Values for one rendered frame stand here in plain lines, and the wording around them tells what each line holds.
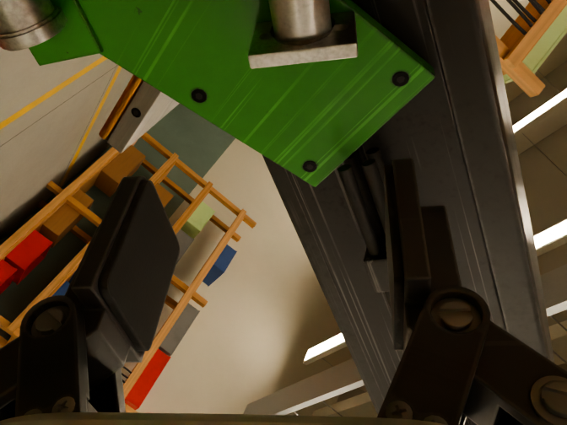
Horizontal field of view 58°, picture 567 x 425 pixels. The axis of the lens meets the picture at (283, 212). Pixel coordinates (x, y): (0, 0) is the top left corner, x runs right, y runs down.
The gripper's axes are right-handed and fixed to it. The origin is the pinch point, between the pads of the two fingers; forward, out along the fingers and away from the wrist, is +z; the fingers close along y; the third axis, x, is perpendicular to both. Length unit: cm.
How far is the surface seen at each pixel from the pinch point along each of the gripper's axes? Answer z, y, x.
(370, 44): 18.9, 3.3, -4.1
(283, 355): 347, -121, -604
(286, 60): 14.8, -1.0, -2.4
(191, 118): 662, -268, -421
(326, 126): 18.8, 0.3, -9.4
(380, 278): 14.7, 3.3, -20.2
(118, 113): 31.2, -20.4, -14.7
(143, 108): 30.7, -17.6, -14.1
